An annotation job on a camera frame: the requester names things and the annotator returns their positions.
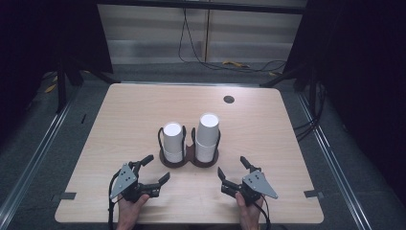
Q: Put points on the metal floor rail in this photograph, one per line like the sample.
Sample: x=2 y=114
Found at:
x=35 y=150
x=332 y=159

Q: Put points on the black stand leg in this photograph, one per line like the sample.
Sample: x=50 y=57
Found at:
x=287 y=75
x=61 y=89

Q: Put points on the person's left hand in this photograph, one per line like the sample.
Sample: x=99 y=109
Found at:
x=129 y=211

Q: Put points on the black curtain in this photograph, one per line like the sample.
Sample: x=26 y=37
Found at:
x=38 y=38
x=360 y=64

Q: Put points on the black overhead bar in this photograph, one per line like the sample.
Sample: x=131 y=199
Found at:
x=198 y=5

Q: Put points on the grey tape strip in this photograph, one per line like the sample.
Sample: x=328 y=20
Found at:
x=312 y=193
x=65 y=195

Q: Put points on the dark brown double cup holder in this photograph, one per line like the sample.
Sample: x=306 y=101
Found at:
x=190 y=154

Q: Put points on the dark round table grommet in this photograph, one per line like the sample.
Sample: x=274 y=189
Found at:
x=229 y=99

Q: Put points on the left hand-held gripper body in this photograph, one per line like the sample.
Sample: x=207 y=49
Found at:
x=125 y=182

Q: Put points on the person's right hand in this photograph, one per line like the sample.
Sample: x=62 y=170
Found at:
x=249 y=212

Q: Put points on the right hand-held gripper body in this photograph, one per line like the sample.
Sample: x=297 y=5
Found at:
x=257 y=183

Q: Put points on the white paper cup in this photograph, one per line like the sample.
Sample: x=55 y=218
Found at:
x=208 y=127
x=204 y=153
x=172 y=137
x=174 y=157

